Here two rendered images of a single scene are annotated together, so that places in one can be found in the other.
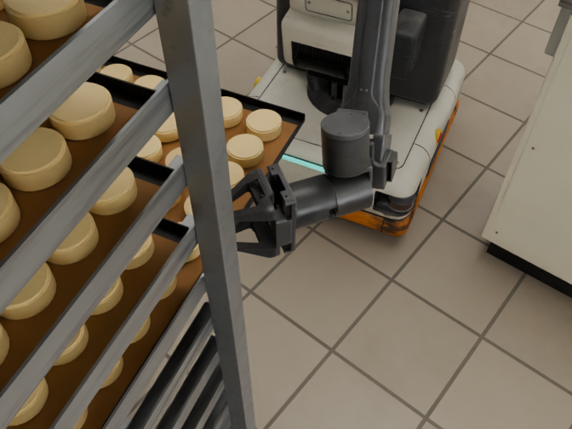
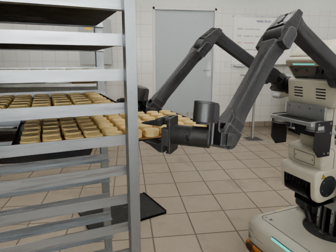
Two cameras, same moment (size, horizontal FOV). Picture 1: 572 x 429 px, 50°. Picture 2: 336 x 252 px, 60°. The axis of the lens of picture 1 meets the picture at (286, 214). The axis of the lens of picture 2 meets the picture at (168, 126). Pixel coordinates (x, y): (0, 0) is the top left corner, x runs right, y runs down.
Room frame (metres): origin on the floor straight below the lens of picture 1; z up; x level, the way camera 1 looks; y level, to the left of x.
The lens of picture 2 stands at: (-0.12, -0.53, 1.17)
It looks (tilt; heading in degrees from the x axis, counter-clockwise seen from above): 12 degrees down; 43
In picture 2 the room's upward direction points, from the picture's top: straight up
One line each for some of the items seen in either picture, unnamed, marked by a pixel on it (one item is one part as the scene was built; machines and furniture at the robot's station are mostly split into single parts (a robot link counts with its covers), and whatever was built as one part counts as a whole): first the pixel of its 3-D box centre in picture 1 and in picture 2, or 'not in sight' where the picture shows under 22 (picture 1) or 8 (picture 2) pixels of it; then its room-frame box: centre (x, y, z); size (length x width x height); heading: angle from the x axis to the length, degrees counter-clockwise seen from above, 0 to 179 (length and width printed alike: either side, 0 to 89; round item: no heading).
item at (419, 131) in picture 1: (347, 118); (328, 247); (1.56, -0.21, 0.16); 0.67 x 0.64 x 0.25; 156
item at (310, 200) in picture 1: (300, 203); (180, 134); (0.49, -0.02, 0.97); 0.07 x 0.07 x 0.10; 21
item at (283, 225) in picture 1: (245, 226); (157, 136); (0.47, 0.05, 0.96); 0.09 x 0.07 x 0.07; 111
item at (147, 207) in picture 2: not in sight; (121, 210); (1.20, 1.19, 0.01); 0.60 x 0.40 x 0.03; 164
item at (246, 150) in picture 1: (245, 151); not in sight; (0.60, 0.06, 0.96); 0.05 x 0.05 x 0.02
